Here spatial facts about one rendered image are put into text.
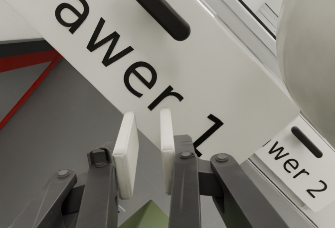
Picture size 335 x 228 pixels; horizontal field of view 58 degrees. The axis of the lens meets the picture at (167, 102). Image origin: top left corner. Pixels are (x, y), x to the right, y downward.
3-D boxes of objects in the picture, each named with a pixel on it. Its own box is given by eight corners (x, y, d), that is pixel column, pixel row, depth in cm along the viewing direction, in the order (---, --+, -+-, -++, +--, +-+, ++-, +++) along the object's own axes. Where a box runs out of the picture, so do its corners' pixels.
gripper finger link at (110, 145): (114, 209, 15) (56, 215, 15) (124, 160, 20) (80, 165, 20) (109, 184, 15) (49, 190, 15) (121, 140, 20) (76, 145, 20)
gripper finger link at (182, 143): (176, 177, 15) (237, 171, 15) (172, 135, 20) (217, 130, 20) (179, 202, 15) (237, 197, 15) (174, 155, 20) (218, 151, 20)
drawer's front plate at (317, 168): (314, 213, 61) (362, 180, 58) (214, 113, 58) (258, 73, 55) (311, 208, 62) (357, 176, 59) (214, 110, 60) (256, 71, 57)
